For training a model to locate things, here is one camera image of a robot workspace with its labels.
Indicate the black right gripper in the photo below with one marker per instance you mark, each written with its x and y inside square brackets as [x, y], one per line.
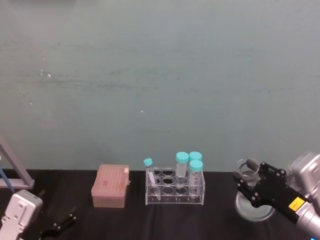
[277, 196]

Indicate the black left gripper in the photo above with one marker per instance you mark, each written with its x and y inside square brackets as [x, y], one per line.
[48, 232]

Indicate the clear glass beaker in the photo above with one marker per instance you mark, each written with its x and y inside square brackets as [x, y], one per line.
[243, 172]

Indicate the round clear glass dish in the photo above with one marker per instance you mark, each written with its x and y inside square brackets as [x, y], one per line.
[250, 212]

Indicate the pink pipette tip box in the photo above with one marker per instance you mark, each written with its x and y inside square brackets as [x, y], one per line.
[110, 185]

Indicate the wide tube with teal cap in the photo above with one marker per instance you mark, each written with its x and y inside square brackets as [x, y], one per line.
[195, 156]
[181, 168]
[195, 180]

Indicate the clear acrylic tube rack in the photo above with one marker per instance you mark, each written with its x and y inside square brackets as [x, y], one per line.
[172, 200]

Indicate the slim tube with teal cap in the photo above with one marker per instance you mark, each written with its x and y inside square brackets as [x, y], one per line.
[151, 175]

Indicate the black table cloth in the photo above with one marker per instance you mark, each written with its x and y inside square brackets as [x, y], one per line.
[160, 225]

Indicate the grey metal frame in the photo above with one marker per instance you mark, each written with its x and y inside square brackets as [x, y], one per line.
[17, 172]

